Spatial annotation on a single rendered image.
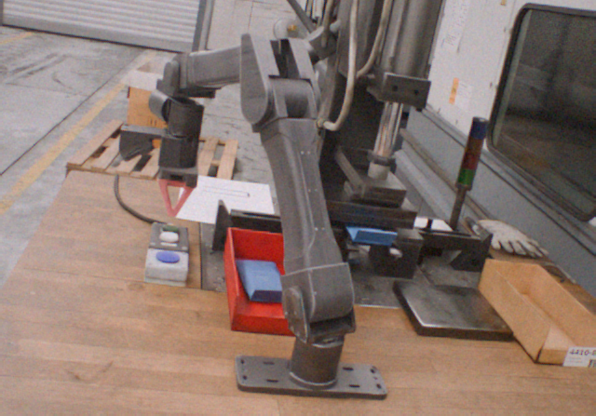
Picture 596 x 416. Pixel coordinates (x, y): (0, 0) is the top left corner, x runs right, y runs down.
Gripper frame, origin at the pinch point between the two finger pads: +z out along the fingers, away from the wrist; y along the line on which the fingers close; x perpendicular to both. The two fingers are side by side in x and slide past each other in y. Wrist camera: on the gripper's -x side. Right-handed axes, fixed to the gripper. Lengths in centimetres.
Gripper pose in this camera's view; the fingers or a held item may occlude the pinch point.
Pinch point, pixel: (172, 211)
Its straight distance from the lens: 116.2
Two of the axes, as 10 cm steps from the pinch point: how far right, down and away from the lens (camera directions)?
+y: 1.5, 3.4, -9.3
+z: -1.9, 9.3, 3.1
